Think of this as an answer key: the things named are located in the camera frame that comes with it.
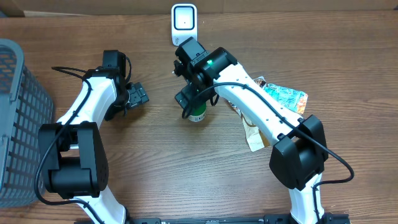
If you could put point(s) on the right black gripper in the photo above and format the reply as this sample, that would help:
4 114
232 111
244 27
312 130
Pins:
187 93

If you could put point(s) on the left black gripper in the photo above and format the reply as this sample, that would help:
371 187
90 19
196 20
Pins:
139 94

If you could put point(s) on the green lid jar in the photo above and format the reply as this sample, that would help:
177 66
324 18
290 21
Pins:
198 114

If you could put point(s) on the beige snack pouch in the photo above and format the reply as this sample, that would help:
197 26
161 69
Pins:
254 137

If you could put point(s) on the teal wet wipes packet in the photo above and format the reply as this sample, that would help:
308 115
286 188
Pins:
285 96

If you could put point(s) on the orange small box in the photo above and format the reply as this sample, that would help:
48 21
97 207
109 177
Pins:
302 102

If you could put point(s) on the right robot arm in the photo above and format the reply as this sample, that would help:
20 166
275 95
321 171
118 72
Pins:
297 157

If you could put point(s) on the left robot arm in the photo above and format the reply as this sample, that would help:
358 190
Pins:
73 161

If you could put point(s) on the white barcode scanner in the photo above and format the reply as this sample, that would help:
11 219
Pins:
184 22

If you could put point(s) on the grey plastic mesh basket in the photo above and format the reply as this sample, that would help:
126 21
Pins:
25 106

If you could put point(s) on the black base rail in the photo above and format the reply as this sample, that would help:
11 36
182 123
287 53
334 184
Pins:
328 218

